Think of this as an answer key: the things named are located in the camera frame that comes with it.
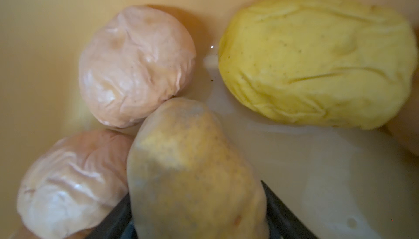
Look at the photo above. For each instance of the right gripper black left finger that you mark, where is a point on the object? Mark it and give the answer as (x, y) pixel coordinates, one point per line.
(115, 223)

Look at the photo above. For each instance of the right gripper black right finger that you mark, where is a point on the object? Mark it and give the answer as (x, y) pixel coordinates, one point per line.
(283, 224)

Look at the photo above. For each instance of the yellow brown potato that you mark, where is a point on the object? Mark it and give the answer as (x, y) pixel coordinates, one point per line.
(188, 181)

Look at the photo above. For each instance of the pale pink potato lower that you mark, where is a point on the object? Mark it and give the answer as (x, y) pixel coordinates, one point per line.
(75, 184)

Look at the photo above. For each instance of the pale pink potato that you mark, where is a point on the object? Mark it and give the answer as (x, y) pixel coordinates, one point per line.
(138, 60)
(75, 184)

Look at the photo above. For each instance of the yellow plastic tray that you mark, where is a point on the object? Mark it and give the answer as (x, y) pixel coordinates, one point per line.
(341, 183)

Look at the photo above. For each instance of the large yellow potato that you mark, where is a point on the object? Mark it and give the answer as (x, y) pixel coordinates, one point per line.
(319, 62)

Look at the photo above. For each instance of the pale pink potato upper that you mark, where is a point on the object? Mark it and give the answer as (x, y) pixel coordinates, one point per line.
(138, 60)

